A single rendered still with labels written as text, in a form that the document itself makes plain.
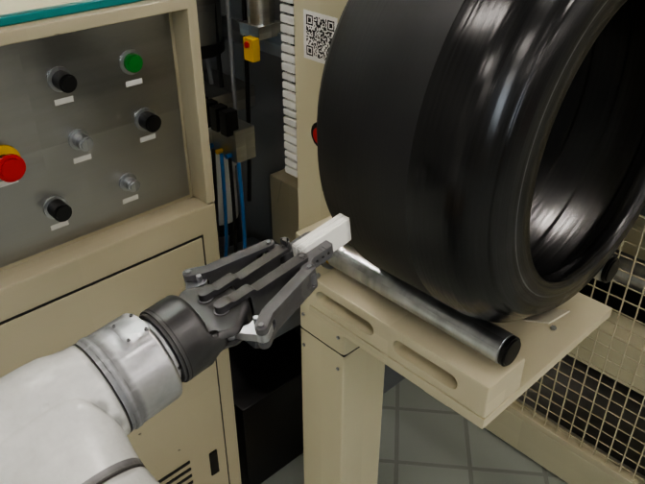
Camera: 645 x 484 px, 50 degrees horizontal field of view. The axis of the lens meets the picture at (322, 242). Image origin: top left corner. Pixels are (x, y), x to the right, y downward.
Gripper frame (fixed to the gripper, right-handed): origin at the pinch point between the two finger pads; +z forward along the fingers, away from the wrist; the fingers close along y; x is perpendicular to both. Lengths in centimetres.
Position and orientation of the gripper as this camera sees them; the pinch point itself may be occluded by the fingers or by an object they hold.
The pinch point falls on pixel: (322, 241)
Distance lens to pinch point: 71.5
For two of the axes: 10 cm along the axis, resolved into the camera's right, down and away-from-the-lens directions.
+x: 1.0, 7.9, 6.1
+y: -6.9, -3.9, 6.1
